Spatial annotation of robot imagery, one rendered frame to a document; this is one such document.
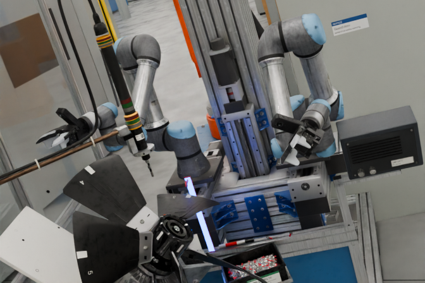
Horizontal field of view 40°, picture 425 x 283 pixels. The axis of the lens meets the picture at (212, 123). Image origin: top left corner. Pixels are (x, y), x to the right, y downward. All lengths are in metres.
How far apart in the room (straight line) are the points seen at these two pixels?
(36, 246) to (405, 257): 2.28
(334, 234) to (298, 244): 0.14
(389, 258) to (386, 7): 1.42
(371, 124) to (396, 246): 1.69
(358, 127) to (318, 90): 0.30
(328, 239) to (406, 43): 1.59
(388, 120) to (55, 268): 1.18
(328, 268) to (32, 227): 1.12
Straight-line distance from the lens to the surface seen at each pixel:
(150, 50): 2.43
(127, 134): 1.75
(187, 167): 2.56
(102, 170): 1.90
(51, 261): 1.86
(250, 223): 2.64
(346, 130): 2.08
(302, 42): 2.11
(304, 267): 2.37
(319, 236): 2.28
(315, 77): 2.26
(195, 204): 2.03
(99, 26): 1.70
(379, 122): 2.09
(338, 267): 2.37
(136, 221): 1.83
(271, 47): 2.12
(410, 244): 3.68
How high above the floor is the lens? 2.01
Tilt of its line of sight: 18 degrees down
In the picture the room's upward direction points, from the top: 17 degrees counter-clockwise
